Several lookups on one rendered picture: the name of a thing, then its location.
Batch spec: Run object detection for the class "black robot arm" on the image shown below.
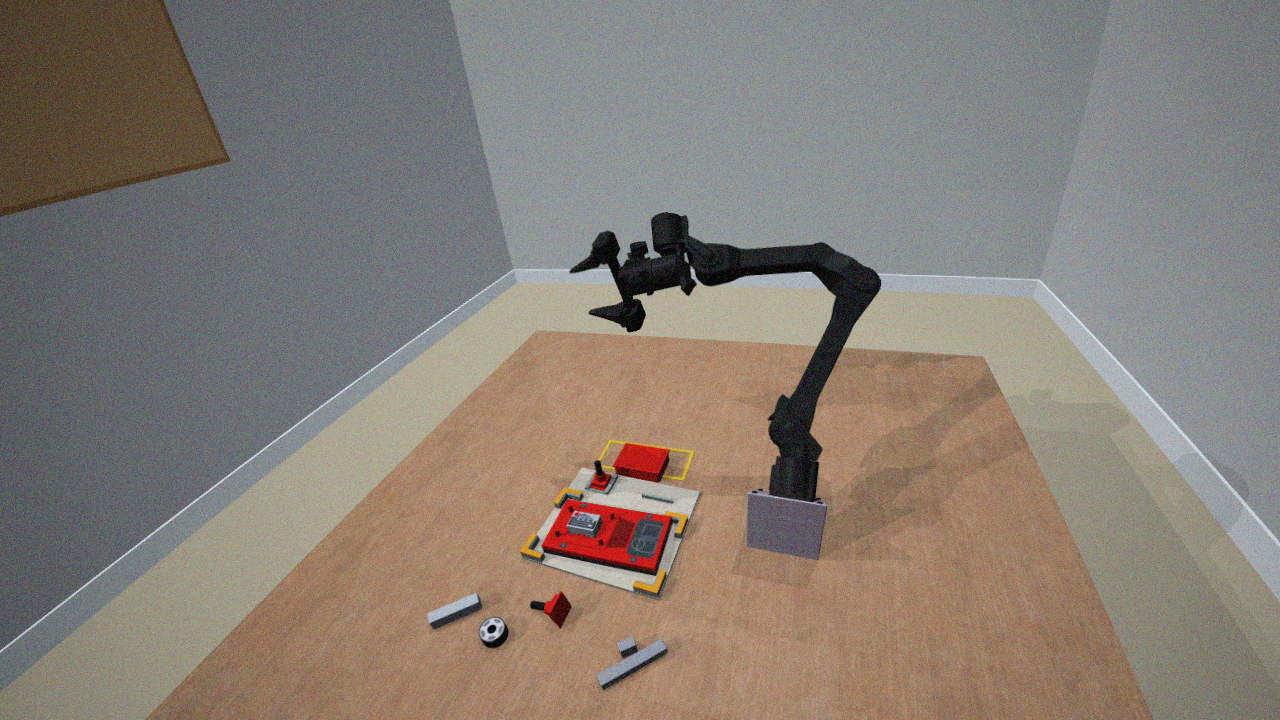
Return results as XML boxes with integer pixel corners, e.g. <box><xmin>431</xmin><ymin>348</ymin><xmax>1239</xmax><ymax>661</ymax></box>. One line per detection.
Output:
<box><xmin>652</xmin><ymin>211</ymin><xmax>881</xmax><ymax>502</ymax></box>

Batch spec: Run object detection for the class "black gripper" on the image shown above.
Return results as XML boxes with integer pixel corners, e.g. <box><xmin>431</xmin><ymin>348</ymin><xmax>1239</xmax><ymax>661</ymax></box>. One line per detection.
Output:
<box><xmin>570</xmin><ymin>231</ymin><xmax>658</xmax><ymax>332</ymax></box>

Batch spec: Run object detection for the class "black toy car wheel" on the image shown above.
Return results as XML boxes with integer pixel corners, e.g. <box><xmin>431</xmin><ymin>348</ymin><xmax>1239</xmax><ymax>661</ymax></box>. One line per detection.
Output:
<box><xmin>477</xmin><ymin>616</ymin><xmax>508</xmax><ymax>648</ymax></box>

